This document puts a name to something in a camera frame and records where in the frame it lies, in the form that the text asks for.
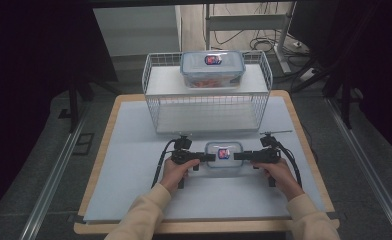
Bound white wire shelf rack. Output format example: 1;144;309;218
141;49;274;134

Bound white panel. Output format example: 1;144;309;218
93;5;182;58

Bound black floor cables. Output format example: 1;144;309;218
213;29;310;58

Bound pale blue table mat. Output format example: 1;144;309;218
83;96;327;224

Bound person's right hand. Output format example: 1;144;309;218
250;158;305;202

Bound black floor hatch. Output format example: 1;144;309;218
72;132;95;156

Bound person's left hand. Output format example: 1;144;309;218
159;158;201;194

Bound grey metal desk frame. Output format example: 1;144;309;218
203;2;297;75

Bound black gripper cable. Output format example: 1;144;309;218
151;139;177;188
276;141;303;188

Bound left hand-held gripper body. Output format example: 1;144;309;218
170;134;204;190

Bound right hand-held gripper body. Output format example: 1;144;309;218
251;130;293;188

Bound metal floor rail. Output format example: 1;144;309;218
18;103;92;240
323;97;392;232

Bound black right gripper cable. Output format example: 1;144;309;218
276;141;303;188

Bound wooden table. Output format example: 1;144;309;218
73;89;341;235

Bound small clear plastic food container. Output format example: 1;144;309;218
204;141;244;169

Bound black metal stand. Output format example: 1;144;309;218
58;74;122;134

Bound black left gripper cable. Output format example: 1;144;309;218
151;139;177;188

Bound white power strip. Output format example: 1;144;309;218
298;67;317;83

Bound large clear plastic food container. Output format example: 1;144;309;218
179;50;246;89

